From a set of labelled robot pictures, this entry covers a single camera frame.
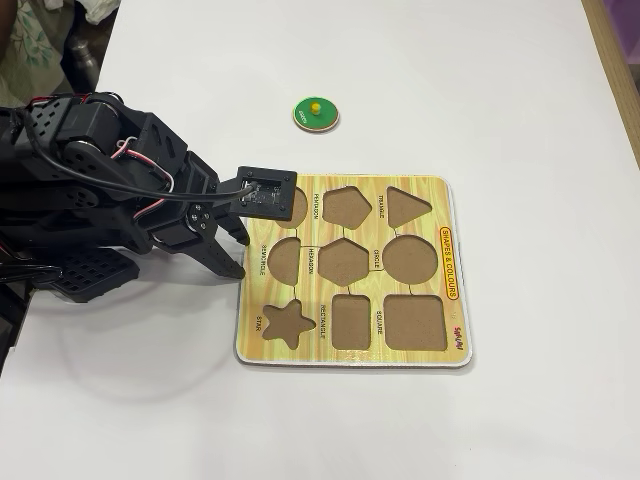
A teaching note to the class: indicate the white crumpled cloth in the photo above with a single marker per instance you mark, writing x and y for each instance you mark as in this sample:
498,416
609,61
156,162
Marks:
102,10

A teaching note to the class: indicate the dark metal bottle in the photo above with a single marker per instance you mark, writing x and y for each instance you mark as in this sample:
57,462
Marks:
82,60

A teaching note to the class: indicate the green round piece yellow pin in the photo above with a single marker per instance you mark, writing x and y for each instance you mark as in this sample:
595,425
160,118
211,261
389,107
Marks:
327,117

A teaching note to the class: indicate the floral patterned cloth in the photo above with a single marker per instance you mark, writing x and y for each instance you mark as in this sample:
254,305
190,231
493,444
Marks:
35,45

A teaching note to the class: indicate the black square wrist camera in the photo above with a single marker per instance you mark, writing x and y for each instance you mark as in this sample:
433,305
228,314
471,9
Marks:
265,195

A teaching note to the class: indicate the wooden shape puzzle board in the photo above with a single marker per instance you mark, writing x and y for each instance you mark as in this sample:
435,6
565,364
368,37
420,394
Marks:
310,350

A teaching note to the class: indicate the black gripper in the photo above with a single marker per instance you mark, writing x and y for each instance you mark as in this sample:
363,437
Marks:
201,218

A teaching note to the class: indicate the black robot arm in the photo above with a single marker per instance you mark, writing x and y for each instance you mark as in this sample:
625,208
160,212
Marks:
50,150

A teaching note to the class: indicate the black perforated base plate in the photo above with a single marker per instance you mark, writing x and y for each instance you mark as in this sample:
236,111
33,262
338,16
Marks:
95,275

